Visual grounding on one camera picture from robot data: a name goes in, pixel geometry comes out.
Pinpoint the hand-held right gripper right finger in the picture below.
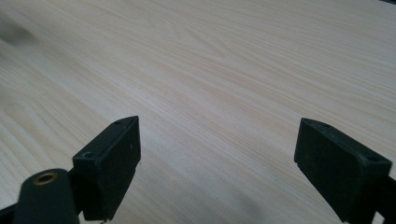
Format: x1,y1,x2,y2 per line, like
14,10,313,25
293,117,393,224

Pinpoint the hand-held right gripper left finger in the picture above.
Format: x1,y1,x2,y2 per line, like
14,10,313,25
72,115,142,222

